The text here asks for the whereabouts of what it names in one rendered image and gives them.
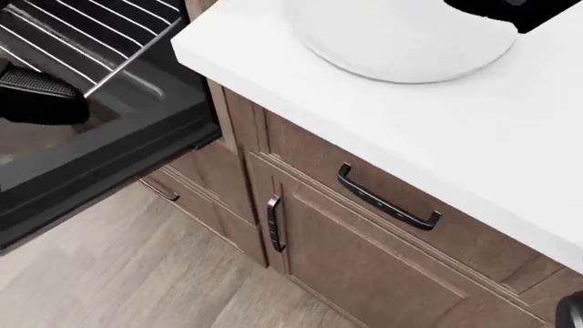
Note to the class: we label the brown wooden base cabinet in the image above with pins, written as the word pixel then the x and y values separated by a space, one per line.
pixel 237 136

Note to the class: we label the brown wooden cabinet drawer front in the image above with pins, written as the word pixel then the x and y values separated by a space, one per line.
pixel 455 232

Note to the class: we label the black oven door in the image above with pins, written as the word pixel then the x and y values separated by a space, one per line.
pixel 114 143

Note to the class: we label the brown wooden oven drawer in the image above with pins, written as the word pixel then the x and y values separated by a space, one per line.
pixel 205 194

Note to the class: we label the brown wooden cabinet door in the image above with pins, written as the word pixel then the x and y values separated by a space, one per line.
pixel 364 273

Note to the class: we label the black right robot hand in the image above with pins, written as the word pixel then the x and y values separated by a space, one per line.
pixel 483 8

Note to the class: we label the black oven body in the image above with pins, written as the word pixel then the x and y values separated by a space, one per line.
pixel 68 36

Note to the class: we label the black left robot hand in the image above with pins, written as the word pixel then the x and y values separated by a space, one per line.
pixel 41 102

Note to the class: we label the white round plate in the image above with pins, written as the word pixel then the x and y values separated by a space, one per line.
pixel 401 37

